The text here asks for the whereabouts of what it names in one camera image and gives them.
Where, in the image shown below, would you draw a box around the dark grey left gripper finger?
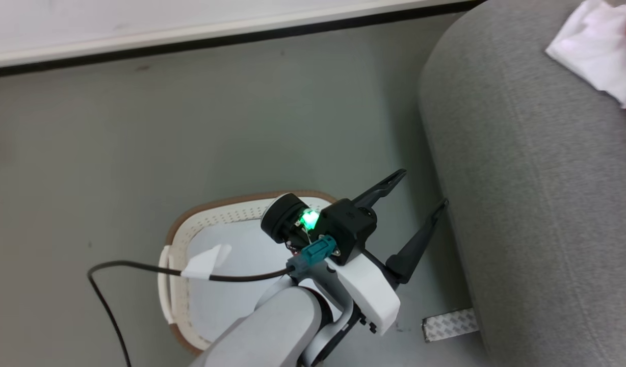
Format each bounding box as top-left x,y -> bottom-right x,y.
385,199 -> 450,285
353,169 -> 407,210

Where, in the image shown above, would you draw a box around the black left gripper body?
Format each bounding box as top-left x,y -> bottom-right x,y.
299,198 -> 378,266

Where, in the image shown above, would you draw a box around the red and white garment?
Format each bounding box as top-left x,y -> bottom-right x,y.
545,0 -> 626,112

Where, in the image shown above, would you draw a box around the white perforated laundry basket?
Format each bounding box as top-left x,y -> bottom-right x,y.
158,190 -> 339,357

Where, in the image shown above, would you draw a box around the silver patterned tape strip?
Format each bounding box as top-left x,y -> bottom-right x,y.
422,307 -> 480,343

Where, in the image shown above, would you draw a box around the grey fabric sofa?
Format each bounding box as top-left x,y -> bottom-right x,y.
418,0 -> 626,367

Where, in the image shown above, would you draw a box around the dark baseboard strip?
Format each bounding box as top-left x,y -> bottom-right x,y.
0,0 -> 487,80

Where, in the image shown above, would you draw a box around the teal cable connector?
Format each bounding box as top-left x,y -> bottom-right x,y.
300,235 -> 337,268

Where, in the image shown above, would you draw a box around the thin black cable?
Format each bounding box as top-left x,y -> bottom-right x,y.
87,261 -> 296,367

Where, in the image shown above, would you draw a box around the white tape cable label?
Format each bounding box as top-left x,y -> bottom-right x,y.
180,244 -> 233,280

